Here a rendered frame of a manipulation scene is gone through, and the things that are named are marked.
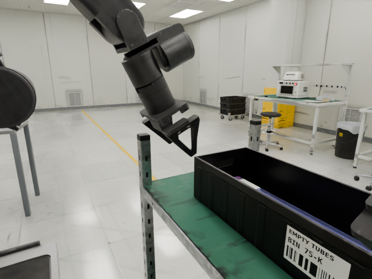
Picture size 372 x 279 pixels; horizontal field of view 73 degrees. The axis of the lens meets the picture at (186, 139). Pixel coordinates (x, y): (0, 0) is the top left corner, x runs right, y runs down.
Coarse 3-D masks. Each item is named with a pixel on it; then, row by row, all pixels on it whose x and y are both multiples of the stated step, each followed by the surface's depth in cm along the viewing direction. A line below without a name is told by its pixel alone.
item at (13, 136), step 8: (0, 128) 211; (8, 128) 211; (24, 128) 244; (16, 136) 209; (16, 144) 209; (16, 152) 210; (32, 152) 252; (16, 160) 212; (32, 160) 254; (16, 168) 214; (32, 168) 255; (32, 176) 257; (24, 184) 219; (24, 192) 220; (24, 200) 222; (24, 208) 224
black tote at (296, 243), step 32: (224, 160) 67; (256, 160) 67; (224, 192) 53; (256, 192) 45; (288, 192) 59; (320, 192) 52; (352, 192) 46; (256, 224) 46; (288, 224) 39; (288, 256) 40; (320, 256) 35; (352, 256) 31
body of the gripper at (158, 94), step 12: (156, 84) 43; (144, 96) 44; (156, 96) 44; (168, 96) 45; (144, 108) 51; (156, 108) 45; (168, 108) 46; (180, 108) 44; (156, 120) 43; (168, 120) 44
